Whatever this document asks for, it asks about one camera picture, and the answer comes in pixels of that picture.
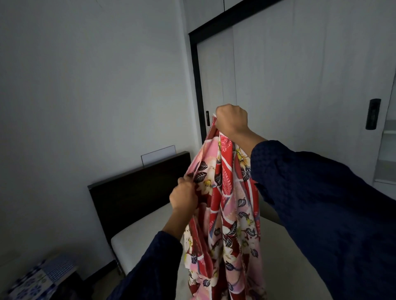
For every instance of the black door frame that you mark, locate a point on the black door frame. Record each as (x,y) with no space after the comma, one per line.
(198,61)

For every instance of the person's left fingers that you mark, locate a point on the person's left fingers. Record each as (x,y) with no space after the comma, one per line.
(184,180)

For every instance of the pink red floral kimono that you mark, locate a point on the pink red floral kimono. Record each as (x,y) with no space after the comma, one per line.
(225,216)

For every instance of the blue white folded cloths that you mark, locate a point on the blue white folded cloths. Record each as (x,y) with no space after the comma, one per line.
(41,276)

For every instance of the dark wooden bed headboard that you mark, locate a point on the dark wooden bed headboard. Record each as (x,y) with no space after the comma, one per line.
(133,194)

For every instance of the person's right fingers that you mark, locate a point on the person's right fingers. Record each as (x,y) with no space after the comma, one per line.
(220,119)

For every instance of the white bed mattress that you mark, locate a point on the white bed mattress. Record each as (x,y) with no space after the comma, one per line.
(216,247)

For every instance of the black recessed door pull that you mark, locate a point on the black recessed door pull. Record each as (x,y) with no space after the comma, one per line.
(208,118)

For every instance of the person's right hand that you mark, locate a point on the person's right hand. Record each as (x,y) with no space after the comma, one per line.
(231,120)

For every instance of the person's left hand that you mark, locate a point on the person's left hand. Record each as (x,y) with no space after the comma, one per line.
(183,195)

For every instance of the white wall panel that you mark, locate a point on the white wall panel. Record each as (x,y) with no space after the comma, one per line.
(158,155)

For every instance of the person's right forearm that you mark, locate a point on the person's right forearm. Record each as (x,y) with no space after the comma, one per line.
(315,210)

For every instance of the white sliding closet door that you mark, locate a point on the white sliding closet door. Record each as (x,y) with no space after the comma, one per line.
(297,83)

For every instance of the person's left forearm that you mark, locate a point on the person's left forearm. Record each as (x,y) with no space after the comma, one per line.
(156,262)

